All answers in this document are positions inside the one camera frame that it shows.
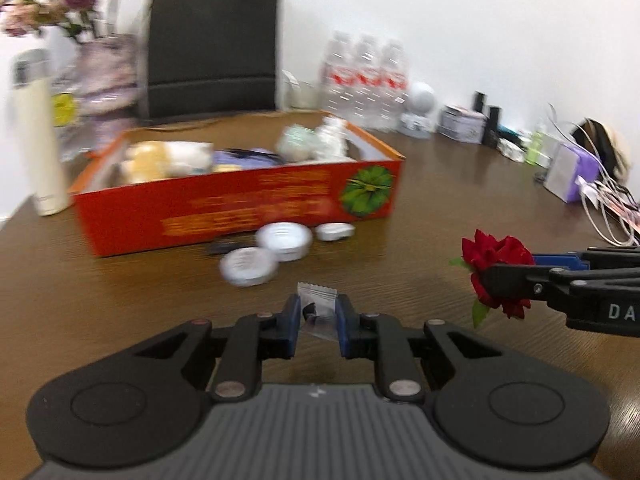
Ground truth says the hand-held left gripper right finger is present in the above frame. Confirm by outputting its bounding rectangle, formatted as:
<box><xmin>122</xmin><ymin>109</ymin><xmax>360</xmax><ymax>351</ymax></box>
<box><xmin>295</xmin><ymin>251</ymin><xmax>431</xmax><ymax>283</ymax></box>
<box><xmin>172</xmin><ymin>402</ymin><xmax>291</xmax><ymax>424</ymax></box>
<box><xmin>335</xmin><ymin>294</ymin><xmax>504</xmax><ymax>403</ymax></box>

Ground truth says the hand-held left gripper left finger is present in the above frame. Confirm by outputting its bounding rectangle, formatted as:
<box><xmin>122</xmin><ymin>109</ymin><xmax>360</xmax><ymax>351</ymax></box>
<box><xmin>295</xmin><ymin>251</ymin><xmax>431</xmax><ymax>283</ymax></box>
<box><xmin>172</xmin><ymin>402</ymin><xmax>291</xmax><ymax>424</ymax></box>
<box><xmin>131</xmin><ymin>294</ymin><xmax>301</xmax><ymax>402</ymax></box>

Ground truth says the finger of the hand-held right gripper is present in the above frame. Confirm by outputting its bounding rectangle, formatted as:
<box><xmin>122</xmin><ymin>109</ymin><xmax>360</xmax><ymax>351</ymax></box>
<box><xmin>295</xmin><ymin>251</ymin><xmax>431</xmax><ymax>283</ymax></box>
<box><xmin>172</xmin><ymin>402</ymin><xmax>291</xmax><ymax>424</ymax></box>
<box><xmin>530</xmin><ymin>246</ymin><xmax>640</xmax><ymax>271</ymax></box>
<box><xmin>471</xmin><ymin>262</ymin><xmax>640</xmax><ymax>307</ymax></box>

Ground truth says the clear candy wrapper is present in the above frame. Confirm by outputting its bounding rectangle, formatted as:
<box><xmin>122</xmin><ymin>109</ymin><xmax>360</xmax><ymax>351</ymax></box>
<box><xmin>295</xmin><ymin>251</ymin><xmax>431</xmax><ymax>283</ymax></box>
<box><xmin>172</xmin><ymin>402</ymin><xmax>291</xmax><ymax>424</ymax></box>
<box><xmin>297</xmin><ymin>281</ymin><xmax>340</xmax><ymax>343</ymax></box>

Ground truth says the red artificial rose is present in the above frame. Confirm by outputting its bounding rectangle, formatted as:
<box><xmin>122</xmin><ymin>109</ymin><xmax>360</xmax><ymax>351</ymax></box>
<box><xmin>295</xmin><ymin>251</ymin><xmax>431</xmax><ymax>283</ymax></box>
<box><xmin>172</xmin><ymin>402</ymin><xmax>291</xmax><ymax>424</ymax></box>
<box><xmin>449</xmin><ymin>230</ymin><xmax>536</xmax><ymax>329</ymax></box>

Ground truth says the orange cardboard box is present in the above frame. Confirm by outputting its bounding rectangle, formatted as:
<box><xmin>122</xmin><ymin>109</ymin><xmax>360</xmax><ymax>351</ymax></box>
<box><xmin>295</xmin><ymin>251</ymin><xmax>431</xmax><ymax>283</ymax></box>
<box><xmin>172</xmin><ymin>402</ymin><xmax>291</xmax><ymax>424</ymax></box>
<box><xmin>67</xmin><ymin>110</ymin><xmax>406</xmax><ymax>258</ymax></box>

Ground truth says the brown wooden desktop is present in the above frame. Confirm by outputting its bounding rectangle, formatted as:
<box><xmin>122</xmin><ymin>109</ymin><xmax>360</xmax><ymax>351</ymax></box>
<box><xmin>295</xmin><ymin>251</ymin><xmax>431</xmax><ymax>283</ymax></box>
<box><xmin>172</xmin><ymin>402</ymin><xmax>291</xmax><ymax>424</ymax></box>
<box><xmin>0</xmin><ymin>110</ymin><xmax>640</xmax><ymax>480</ymax></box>

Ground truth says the colourful printed card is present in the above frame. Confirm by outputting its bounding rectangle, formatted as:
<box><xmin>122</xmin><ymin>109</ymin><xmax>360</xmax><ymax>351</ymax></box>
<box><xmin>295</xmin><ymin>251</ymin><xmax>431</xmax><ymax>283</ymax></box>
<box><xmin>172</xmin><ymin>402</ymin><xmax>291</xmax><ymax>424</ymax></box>
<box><xmin>600</xmin><ymin>190</ymin><xmax>640</xmax><ymax>233</ymax></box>

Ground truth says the purple white box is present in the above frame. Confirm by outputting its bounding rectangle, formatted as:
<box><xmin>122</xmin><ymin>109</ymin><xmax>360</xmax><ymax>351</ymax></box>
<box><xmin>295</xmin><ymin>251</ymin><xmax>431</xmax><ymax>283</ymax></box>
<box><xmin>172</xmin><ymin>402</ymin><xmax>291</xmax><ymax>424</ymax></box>
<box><xmin>542</xmin><ymin>141</ymin><xmax>601</xmax><ymax>203</ymax></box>

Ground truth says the beige brown plush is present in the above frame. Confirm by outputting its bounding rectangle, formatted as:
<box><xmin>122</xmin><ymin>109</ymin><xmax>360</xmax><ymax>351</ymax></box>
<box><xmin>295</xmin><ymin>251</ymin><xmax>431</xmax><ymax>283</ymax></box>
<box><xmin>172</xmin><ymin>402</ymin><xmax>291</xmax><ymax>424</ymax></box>
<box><xmin>570</xmin><ymin>117</ymin><xmax>633</xmax><ymax>191</ymax></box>

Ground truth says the tall black lipstick tube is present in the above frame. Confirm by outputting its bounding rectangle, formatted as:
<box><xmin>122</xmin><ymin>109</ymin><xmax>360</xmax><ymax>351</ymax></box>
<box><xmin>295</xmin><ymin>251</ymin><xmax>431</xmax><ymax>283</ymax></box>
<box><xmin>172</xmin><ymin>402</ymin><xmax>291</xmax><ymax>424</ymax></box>
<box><xmin>484</xmin><ymin>105</ymin><xmax>502</xmax><ymax>150</ymax></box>

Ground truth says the small grey tin box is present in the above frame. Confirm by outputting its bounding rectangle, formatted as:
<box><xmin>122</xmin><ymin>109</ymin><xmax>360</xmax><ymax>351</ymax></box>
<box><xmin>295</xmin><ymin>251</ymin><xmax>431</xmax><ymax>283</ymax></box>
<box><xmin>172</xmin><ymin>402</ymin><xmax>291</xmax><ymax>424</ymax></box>
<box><xmin>438</xmin><ymin>104</ymin><xmax>487</xmax><ymax>145</ymax></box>

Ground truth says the purple cloth item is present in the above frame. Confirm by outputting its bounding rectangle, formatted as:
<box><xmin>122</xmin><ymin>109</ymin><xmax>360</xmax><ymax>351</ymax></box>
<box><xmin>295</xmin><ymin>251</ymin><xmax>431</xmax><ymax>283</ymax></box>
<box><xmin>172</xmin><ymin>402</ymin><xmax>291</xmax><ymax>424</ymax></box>
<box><xmin>212</xmin><ymin>147</ymin><xmax>281</xmax><ymax>172</ymax></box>

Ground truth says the light green figurine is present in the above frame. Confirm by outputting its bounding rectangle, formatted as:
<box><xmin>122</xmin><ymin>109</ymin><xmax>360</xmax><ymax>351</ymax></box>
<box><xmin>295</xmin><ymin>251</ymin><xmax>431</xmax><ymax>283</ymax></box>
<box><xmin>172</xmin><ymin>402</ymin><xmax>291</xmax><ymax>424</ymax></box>
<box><xmin>275</xmin><ymin>125</ymin><xmax>318</xmax><ymax>161</ymax></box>

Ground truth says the white robot figurine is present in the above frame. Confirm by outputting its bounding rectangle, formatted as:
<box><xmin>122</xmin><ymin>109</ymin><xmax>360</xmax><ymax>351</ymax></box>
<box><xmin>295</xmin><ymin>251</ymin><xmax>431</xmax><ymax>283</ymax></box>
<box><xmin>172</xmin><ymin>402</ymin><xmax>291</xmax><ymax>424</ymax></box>
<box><xmin>397</xmin><ymin>81</ymin><xmax>438</xmax><ymax>139</ymax></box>

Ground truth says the yellow white plush toy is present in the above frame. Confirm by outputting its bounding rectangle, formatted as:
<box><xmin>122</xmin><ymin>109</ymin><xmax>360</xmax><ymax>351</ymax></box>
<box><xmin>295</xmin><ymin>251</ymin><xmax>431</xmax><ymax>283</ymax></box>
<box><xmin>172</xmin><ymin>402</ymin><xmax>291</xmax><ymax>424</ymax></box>
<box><xmin>120</xmin><ymin>141</ymin><xmax>216</xmax><ymax>183</ymax></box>

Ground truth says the clear drinking glass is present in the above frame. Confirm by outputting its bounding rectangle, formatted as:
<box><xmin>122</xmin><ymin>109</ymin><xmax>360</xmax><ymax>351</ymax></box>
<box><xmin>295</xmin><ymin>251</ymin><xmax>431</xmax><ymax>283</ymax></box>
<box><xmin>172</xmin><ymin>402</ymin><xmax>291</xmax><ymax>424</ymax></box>
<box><xmin>282</xmin><ymin>70</ymin><xmax>321</xmax><ymax>111</ymax></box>

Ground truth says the black paper bag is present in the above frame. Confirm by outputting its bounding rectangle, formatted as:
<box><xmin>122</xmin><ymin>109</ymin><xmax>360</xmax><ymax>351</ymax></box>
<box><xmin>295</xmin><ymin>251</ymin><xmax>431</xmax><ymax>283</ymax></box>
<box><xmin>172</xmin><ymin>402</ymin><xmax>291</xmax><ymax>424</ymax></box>
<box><xmin>137</xmin><ymin>0</ymin><xmax>283</xmax><ymax>127</ymax></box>

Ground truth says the purple textured vase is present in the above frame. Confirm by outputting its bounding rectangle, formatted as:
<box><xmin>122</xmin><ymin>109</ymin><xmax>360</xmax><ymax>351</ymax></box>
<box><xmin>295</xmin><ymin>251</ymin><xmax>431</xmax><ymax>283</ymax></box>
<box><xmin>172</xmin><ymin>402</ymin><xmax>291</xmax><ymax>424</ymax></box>
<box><xmin>50</xmin><ymin>35</ymin><xmax>146</xmax><ymax>161</ymax></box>

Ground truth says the white thermos bottle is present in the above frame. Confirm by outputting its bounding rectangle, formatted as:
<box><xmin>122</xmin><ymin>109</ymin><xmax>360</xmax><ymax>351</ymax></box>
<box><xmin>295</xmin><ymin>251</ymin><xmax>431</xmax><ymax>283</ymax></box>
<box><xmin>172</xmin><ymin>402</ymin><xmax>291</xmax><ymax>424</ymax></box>
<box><xmin>9</xmin><ymin>49</ymin><xmax>71</xmax><ymax>217</ymax></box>

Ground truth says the white cable bundle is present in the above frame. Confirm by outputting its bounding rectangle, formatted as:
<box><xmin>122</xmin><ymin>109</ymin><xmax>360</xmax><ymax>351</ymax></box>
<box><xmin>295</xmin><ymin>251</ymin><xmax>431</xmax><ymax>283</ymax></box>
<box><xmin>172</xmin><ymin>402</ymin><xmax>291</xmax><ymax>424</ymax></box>
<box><xmin>547</xmin><ymin>105</ymin><xmax>640</xmax><ymax>248</ymax></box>

